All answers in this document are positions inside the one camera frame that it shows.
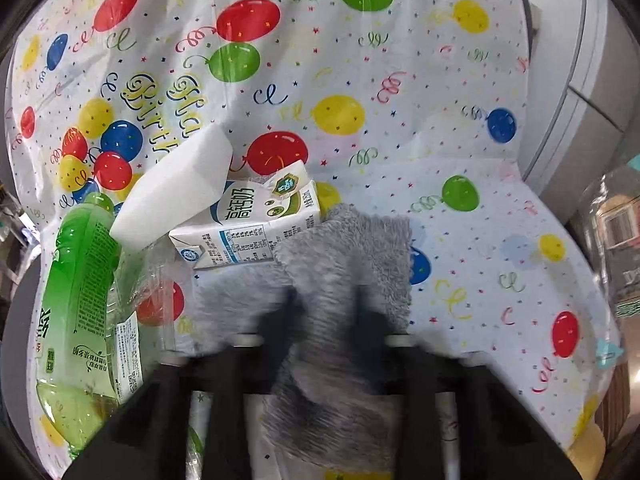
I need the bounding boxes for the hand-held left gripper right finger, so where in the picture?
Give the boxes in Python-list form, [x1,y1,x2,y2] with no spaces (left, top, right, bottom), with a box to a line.
[350,285,584,480]

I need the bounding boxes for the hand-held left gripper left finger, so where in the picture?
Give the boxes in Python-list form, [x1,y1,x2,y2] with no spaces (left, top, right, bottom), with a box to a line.
[62,295,306,480]

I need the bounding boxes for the grey fluffy cloth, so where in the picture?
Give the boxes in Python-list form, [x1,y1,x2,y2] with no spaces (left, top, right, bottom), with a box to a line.
[192,202,414,476]

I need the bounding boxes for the white milk carton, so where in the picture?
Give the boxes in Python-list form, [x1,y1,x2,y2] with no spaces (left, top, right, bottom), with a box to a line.
[169,160,321,272]

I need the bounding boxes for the green plastic bottle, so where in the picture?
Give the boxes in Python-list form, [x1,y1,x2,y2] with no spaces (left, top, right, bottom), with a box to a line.
[27,191,146,461]

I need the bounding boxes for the white foam block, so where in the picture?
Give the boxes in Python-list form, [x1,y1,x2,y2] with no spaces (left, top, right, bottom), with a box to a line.
[109,122,234,254]

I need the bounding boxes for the person's right leg yellow fleece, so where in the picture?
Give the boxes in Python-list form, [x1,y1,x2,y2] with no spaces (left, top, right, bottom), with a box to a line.
[567,422,619,466]

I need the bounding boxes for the dark grey armchair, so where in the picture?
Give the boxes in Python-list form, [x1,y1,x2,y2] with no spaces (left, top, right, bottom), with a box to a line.
[0,255,47,413]

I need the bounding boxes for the balloon print plastic tablecloth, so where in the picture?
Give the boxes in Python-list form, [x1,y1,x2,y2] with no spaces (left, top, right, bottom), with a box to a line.
[5,0,626,480]

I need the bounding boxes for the grey refrigerator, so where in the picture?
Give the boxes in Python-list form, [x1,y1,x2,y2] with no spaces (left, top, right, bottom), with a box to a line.
[515,0,640,222]

